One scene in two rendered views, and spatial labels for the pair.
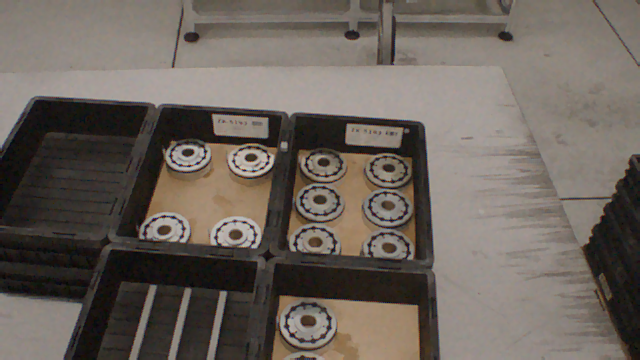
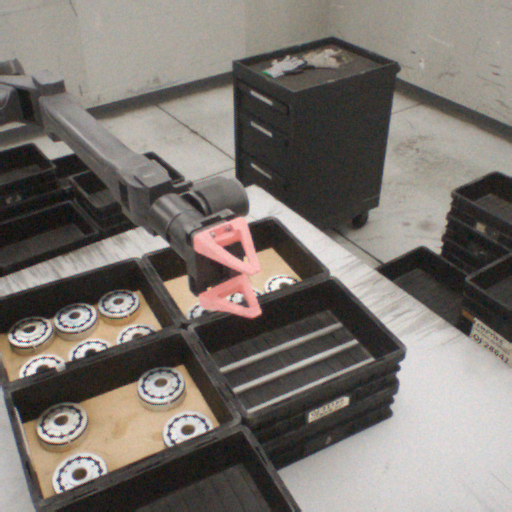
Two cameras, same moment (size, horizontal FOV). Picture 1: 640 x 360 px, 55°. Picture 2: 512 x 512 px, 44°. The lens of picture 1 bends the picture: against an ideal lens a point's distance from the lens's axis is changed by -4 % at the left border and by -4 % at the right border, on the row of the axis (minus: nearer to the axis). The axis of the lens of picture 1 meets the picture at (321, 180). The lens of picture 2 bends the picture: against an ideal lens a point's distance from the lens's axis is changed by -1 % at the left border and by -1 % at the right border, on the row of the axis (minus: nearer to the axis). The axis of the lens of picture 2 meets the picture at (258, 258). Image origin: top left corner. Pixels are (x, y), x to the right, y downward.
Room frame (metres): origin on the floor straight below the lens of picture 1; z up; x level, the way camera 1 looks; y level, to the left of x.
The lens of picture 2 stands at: (1.05, 1.07, 1.91)
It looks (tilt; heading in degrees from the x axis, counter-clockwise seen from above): 37 degrees down; 240
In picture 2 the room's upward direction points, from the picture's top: straight up
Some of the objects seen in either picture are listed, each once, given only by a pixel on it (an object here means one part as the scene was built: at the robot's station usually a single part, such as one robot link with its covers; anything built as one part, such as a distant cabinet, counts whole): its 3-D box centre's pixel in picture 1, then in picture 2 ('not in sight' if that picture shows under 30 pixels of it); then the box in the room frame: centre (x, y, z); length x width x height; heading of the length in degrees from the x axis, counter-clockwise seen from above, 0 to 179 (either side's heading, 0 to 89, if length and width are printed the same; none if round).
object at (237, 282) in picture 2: not in sight; (233, 285); (0.79, 0.55, 1.43); 0.09 x 0.07 x 0.07; 96
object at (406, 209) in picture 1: (388, 207); (75, 317); (0.88, -0.14, 0.86); 0.10 x 0.10 x 0.01
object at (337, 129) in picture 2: not in sight; (310, 150); (-0.55, -1.23, 0.45); 0.60 x 0.45 x 0.90; 6
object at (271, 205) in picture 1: (206, 174); (120, 409); (0.89, 0.23, 0.92); 0.40 x 0.30 x 0.02; 179
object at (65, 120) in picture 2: not in sight; (93, 144); (0.83, 0.16, 1.45); 0.43 x 0.06 x 0.11; 96
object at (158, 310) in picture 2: (352, 202); (82, 334); (0.88, -0.07, 0.87); 0.40 x 0.30 x 0.11; 179
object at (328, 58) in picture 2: not in sight; (327, 56); (-0.66, -1.29, 0.88); 0.29 x 0.22 x 0.03; 6
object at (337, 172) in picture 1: (323, 164); (42, 371); (0.99, 0.00, 0.86); 0.10 x 0.10 x 0.01
